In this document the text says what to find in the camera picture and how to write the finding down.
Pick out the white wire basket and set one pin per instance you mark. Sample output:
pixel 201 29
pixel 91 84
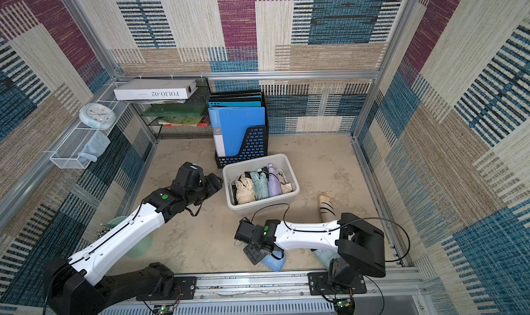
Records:
pixel 67 152

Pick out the white round clock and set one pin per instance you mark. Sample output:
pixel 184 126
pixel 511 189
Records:
pixel 97 116

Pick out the blue umbrella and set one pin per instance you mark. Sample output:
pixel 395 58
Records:
pixel 274 261

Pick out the black wire shelf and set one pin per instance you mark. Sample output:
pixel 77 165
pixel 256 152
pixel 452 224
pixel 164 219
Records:
pixel 179 127

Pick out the black file holder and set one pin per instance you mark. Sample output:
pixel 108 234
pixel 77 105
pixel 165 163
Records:
pixel 255 143

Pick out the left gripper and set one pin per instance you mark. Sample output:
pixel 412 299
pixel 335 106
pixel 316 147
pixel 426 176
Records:
pixel 212 188

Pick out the light blue cloth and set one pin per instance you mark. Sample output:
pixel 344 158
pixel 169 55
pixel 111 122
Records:
pixel 94 148

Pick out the purple umbrella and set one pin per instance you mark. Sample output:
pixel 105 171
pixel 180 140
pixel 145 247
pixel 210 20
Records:
pixel 274 183

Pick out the white folio box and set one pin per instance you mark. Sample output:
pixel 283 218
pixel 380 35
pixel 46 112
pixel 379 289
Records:
pixel 156 89

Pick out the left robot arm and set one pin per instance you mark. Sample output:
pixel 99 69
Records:
pixel 80 284

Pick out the teal umbrella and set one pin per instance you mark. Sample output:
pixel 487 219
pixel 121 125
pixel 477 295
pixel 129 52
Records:
pixel 325 257

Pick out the white plastic storage box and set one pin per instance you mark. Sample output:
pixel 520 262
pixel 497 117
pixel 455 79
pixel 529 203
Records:
pixel 233 171

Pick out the mint green umbrella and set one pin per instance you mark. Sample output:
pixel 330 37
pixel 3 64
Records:
pixel 260 181

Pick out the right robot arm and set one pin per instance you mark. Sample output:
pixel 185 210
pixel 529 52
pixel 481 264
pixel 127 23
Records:
pixel 360 246

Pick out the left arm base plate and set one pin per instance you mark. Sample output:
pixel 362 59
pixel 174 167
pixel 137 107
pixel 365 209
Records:
pixel 183 288

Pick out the blue folder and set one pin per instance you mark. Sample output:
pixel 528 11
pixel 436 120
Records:
pixel 230 125

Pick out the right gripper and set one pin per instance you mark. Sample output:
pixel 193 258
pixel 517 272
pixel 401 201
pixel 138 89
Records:
pixel 254 253

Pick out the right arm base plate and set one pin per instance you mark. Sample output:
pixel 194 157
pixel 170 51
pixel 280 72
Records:
pixel 319 285

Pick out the cream umbrella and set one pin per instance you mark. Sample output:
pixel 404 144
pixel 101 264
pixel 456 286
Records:
pixel 245 191

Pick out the beige umbrella wooden handle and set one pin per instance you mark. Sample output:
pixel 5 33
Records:
pixel 285 187

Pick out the green open umbrella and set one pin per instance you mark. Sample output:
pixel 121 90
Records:
pixel 137 251

